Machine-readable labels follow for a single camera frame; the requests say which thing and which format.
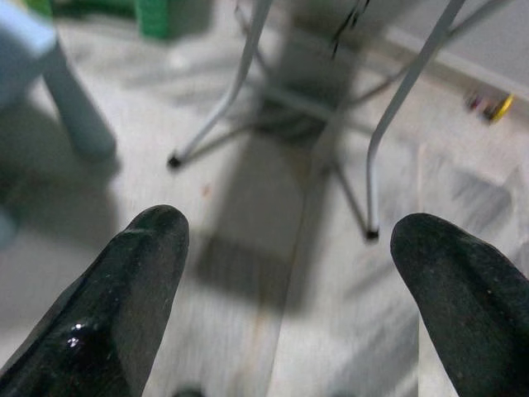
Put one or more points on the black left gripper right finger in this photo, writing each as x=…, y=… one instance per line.
x=475, y=314

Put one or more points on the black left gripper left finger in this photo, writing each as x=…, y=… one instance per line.
x=103, y=314

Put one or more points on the light blue folding table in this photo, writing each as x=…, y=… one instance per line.
x=373, y=173

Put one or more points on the yellow and dark floor litter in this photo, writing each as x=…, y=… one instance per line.
x=502, y=108

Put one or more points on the small blue plastic chair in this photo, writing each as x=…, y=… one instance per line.
x=78, y=107

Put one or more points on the green plastic stool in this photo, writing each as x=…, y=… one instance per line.
x=165, y=18

